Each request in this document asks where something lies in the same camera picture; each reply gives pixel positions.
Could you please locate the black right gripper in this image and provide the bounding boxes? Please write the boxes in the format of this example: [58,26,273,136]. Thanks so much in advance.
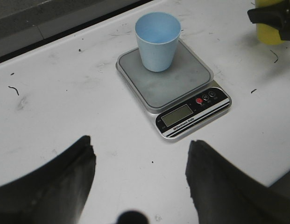
[247,0,290,41]

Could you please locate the silver digital kitchen scale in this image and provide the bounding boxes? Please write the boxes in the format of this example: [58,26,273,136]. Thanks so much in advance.
[116,40,232,141]

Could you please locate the yellow squeeze bottle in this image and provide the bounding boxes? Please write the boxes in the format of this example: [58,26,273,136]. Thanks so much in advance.
[255,0,285,45]

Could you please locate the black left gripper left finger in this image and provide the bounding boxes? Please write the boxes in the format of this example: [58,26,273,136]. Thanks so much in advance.
[0,135,96,224]

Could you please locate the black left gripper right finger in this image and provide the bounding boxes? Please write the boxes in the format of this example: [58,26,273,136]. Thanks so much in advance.
[185,140,290,224]

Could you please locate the light blue plastic cup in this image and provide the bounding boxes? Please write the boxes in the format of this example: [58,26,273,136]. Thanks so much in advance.
[134,12,181,72]

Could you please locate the stainless steel back counter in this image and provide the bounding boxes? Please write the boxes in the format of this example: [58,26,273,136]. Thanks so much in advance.
[0,0,146,60]

